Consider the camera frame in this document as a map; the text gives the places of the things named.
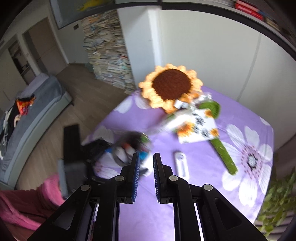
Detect stack of papers on floor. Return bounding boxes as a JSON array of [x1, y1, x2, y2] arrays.
[[82, 10, 136, 93]]

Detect grey bed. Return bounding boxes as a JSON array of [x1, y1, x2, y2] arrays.
[[1, 73, 73, 190]]

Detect crochet sunflower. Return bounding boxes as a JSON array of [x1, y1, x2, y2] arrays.
[[138, 64, 238, 175]]

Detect white bookshelf cabinet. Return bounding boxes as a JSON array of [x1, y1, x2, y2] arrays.
[[49, 0, 296, 149]]

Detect sunflower gift card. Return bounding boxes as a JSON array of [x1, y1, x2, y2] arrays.
[[177, 108, 219, 144]]

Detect pink sleeve forearm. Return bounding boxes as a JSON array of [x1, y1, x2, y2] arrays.
[[1, 174, 64, 240]]

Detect green potted plant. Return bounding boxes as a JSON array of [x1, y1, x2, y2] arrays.
[[254, 167, 295, 240]]

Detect red books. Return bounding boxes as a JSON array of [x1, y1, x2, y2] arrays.
[[234, 1, 264, 21]]

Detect white correction tape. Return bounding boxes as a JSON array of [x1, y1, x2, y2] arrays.
[[174, 151, 190, 182]]

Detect purple floral tablecloth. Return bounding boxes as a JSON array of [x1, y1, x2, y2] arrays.
[[85, 91, 273, 240]]

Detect grey felt pen holder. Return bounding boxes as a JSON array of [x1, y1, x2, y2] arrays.
[[111, 131, 153, 177]]

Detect transparent ribbon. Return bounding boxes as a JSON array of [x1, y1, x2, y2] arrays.
[[143, 93, 220, 136]]

